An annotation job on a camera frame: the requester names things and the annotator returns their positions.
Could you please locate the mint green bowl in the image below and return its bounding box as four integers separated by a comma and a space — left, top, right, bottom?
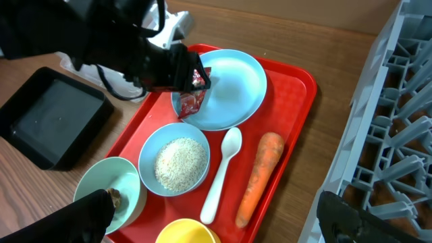
74, 157, 147, 234

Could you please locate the brown mushroom piece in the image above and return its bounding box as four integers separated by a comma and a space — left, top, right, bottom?
106, 188, 122, 209

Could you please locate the orange carrot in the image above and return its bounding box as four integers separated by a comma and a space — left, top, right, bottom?
235, 132, 284, 228

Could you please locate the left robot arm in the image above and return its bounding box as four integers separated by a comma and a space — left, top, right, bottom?
1, 0, 211, 92

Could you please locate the grey dishwasher rack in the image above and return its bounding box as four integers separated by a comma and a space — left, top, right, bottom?
297, 0, 432, 243

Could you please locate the white rice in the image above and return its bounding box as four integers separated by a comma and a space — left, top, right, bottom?
154, 138, 207, 192

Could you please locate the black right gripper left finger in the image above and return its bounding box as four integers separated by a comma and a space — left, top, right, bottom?
1, 189, 115, 243

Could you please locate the light blue plate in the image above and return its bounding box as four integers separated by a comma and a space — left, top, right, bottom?
182, 49, 267, 131

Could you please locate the clear plastic bin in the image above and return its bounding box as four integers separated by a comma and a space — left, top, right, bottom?
56, 52, 147, 103

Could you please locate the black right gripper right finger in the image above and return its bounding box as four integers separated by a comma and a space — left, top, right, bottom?
317, 191, 419, 243

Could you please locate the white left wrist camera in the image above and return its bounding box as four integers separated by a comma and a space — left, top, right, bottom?
142, 1, 194, 49

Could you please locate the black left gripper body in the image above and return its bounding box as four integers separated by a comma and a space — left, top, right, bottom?
84, 22, 198, 92

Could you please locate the yellow plastic cup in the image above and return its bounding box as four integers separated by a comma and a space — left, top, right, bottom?
155, 218, 221, 243

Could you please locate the red plastic tray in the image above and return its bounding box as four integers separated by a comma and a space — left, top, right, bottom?
108, 58, 317, 242

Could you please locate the white plastic spoon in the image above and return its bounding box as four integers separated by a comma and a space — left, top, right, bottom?
200, 127, 242, 225

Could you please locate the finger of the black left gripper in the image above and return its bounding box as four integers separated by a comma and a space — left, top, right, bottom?
192, 55, 211, 90

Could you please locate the black square bin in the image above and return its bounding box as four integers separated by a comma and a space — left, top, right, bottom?
1, 67, 114, 171

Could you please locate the light blue rice bowl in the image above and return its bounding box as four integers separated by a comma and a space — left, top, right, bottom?
138, 123, 211, 197

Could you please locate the red snack wrapper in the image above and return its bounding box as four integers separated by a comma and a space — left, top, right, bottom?
178, 70, 207, 119

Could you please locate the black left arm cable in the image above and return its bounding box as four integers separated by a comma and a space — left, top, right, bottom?
94, 0, 166, 101

